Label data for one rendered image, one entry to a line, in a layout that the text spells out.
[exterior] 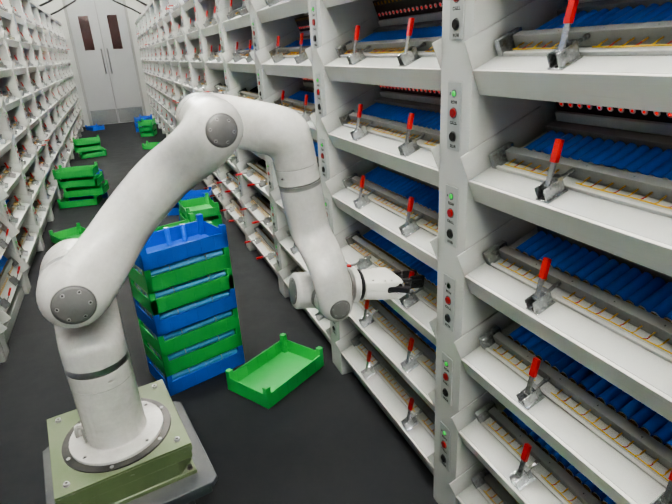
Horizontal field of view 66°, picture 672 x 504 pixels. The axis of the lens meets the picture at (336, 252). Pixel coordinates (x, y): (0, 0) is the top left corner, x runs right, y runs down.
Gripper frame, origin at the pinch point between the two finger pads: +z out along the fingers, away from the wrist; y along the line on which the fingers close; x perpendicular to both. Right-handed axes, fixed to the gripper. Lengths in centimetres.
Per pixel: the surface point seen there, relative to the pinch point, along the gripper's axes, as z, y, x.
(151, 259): -58, -61, -12
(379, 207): -0.7, -19.6, 13.5
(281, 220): 1, -115, -17
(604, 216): -6, 54, 31
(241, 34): -2, -185, 64
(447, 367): -1.8, 21.0, -12.7
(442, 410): 0.0, 19.2, -25.7
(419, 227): -0.5, 1.0, 13.8
